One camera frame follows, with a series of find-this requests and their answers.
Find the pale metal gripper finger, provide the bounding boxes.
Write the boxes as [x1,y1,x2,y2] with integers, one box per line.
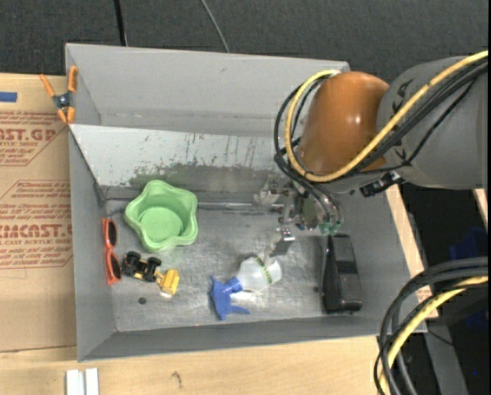
[253,177,287,212]
[268,226,297,259]

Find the clear spray bottle blue head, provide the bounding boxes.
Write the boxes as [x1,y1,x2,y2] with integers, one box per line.
[207,254,284,321]

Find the black rectangular box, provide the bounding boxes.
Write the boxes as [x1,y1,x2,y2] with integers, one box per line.
[320,233,364,315]

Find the grey metal bin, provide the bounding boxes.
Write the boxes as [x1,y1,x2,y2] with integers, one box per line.
[65,42,429,363]

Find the green star-shaped bowl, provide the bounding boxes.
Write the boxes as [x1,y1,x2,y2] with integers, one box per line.
[123,179,199,253]

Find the yellow and black toy bulldozer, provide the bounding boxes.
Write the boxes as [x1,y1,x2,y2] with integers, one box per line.
[120,250,181,300]

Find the orange sunglasses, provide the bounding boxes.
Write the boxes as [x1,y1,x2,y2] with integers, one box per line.
[101,216,123,286]

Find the brown cardboard board red print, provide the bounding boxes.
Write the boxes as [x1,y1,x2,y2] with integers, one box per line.
[0,71,80,354]

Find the black cylinder on white bracket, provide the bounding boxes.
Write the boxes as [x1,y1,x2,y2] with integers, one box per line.
[359,171,397,199]

